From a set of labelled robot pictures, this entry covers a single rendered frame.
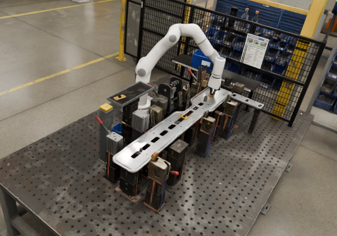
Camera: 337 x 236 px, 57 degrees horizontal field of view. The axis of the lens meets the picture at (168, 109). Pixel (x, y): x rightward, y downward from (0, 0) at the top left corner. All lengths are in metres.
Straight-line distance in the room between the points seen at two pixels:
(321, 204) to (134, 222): 2.19
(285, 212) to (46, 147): 2.26
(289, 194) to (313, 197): 0.25
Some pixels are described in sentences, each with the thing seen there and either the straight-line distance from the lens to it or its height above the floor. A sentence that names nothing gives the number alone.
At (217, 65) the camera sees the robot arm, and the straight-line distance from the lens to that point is 2.53.
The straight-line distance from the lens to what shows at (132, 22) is 5.25.
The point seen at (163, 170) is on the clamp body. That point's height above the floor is 1.05.
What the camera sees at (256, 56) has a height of 1.26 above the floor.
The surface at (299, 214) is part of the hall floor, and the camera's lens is 3.38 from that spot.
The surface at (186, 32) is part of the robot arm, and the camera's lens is 2.45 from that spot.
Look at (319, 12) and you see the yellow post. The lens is 2.87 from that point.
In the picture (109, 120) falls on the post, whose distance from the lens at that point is 2.08.
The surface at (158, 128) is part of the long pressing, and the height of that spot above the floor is 1.00.
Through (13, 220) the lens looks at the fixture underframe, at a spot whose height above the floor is 0.23.
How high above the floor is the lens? 2.26
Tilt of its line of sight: 32 degrees down
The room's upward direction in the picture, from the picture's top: 9 degrees clockwise
